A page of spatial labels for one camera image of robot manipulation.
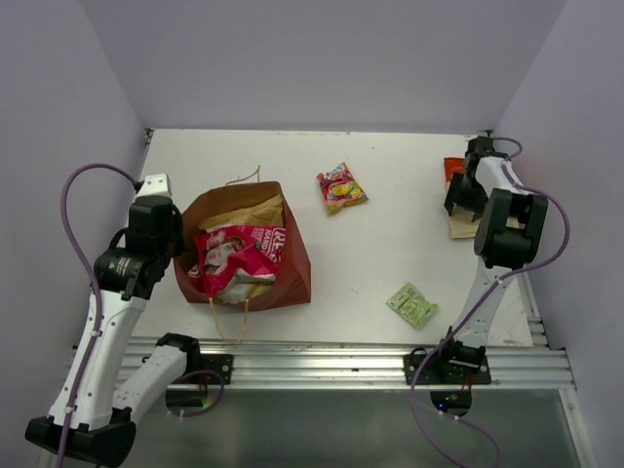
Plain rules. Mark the orange beige chips bag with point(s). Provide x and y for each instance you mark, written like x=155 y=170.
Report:
x=460 y=226

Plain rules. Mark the green small sachet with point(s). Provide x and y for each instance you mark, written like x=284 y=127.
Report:
x=410 y=304

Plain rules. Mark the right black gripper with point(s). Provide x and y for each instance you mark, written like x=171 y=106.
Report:
x=477 y=206

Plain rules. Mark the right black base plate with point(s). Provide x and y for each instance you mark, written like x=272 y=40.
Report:
x=429 y=368

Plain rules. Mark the red paper bag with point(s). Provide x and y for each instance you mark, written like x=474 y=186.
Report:
x=292 y=284

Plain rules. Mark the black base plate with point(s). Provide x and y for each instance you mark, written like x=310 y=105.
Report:
x=206 y=370
x=429 y=368

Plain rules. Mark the orange yellow candy packet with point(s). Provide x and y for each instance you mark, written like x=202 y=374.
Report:
x=340 y=189

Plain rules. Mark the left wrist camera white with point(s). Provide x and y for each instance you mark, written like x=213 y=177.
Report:
x=154 y=185

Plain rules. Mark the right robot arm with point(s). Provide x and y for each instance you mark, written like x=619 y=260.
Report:
x=511 y=221

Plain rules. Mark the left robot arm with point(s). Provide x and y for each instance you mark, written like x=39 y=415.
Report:
x=93 y=419

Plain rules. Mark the aluminium mounting rail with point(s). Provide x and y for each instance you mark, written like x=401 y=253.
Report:
x=330 y=366

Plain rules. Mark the red white chips bag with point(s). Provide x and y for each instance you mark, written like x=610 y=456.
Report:
x=243 y=285

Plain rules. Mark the brown kraft chips bag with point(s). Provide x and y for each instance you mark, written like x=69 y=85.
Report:
x=267 y=213

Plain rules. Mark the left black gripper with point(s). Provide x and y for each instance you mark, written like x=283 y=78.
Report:
x=178 y=246

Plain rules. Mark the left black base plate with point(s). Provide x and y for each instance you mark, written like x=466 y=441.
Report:
x=206 y=370

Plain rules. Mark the pink REAL chips bag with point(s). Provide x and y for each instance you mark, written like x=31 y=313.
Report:
x=239 y=254

